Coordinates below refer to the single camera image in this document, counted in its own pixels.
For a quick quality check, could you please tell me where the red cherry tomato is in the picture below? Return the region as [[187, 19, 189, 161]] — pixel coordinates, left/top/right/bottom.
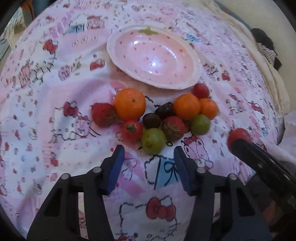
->
[[227, 128, 252, 152], [193, 83, 210, 99]]

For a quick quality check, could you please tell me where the green grape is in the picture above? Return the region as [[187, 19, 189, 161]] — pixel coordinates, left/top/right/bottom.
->
[[191, 114, 211, 136], [140, 128, 166, 155]]

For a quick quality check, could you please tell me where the small orange mandarin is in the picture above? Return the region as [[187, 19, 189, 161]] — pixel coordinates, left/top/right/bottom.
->
[[199, 98, 219, 120]]

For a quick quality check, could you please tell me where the cherry tomato with stem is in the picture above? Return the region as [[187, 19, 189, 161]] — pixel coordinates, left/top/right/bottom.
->
[[120, 120, 144, 141]]

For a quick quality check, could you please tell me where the strawberry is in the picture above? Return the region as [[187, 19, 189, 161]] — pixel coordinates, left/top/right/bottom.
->
[[91, 103, 116, 128], [162, 116, 187, 142]]

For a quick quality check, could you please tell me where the green grape front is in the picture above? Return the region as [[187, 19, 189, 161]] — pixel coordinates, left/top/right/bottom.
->
[[140, 128, 166, 155]]

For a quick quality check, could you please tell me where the large orange mandarin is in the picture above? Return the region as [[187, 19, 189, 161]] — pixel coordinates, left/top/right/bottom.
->
[[113, 88, 146, 121]]

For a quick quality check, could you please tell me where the cream blanket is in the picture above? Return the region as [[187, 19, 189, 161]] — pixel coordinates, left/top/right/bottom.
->
[[209, 1, 290, 121]]

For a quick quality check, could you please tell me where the dark grape upper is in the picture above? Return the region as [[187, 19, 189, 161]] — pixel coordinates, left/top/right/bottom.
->
[[154, 102, 175, 120]]

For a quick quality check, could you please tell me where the dark grape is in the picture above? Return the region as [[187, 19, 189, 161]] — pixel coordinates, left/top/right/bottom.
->
[[142, 113, 161, 129], [154, 102, 175, 120]]

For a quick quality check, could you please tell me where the dark grape lower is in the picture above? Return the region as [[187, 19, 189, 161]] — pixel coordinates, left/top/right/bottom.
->
[[142, 113, 161, 129]]

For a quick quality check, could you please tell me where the black clothing pile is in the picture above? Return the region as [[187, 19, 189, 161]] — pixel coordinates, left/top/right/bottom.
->
[[251, 28, 282, 70]]

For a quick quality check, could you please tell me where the Hello Kitty pink bedsheet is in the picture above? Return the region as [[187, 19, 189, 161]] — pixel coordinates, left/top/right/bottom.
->
[[1, 1, 280, 240]]

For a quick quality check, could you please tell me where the pink strawberry-pattern plate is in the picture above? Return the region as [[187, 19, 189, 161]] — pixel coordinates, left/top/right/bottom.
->
[[106, 25, 202, 90]]

